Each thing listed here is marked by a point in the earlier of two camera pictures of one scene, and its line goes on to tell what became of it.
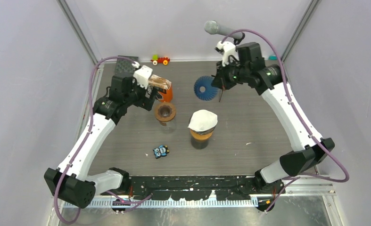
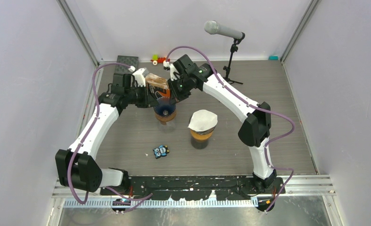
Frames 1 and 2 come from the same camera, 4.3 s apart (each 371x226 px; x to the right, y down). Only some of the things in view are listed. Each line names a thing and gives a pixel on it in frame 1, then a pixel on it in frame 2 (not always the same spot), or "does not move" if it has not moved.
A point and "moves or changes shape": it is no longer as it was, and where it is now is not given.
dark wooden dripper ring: [165, 112] does not move
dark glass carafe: [199, 144] does not move
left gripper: [145, 102] does not move
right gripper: [220, 80] -> [176, 96]
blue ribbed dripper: [210, 92] moves or changes shape
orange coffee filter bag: [162, 83] does not move
